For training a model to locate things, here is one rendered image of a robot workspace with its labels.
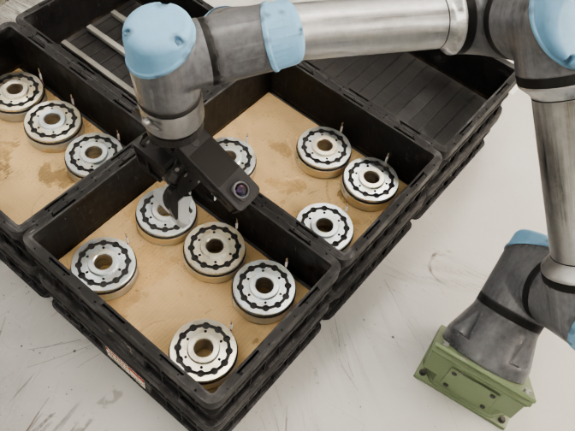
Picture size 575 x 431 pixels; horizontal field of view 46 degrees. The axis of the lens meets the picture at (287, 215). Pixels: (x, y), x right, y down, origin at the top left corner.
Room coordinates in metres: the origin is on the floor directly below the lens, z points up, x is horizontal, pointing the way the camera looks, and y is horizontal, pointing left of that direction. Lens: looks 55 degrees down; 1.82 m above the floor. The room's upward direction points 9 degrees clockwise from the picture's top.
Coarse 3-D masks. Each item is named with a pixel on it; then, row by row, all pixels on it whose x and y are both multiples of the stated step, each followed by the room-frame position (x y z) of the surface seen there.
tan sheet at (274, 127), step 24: (264, 96) 0.97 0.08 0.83; (240, 120) 0.89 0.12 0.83; (264, 120) 0.90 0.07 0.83; (288, 120) 0.91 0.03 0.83; (264, 144) 0.84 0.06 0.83; (288, 144) 0.85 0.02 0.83; (264, 168) 0.78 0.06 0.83; (288, 168) 0.79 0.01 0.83; (264, 192) 0.73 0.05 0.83; (288, 192) 0.73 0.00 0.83; (312, 192) 0.74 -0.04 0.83; (336, 192) 0.75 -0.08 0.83; (360, 216) 0.71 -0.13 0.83
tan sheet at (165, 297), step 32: (128, 224) 0.61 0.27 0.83; (64, 256) 0.53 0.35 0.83; (160, 256) 0.56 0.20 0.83; (256, 256) 0.59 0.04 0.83; (160, 288) 0.50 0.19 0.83; (192, 288) 0.51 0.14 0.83; (224, 288) 0.52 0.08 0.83; (128, 320) 0.44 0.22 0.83; (160, 320) 0.45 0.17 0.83; (192, 320) 0.45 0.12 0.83; (224, 320) 0.46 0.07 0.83
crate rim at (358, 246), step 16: (320, 80) 0.93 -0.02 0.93; (208, 96) 0.85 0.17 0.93; (352, 96) 0.90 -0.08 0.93; (368, 112) 0.87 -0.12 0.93; (400, 128) 0.84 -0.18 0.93; (416, 144) 0.81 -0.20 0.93; (432, 160) 0.78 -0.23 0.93; (416, 176) 0.74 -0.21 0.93; (416, 192) 0.72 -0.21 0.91; (272, 208) 0.62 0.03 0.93; (400, 208) 0.68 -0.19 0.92; (384, 224) 0.63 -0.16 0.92; (320, 240) 0.58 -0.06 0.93; (368, 240) 0.59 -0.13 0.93; (336, 256) 0.55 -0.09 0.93; (352, 256) 0.56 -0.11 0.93
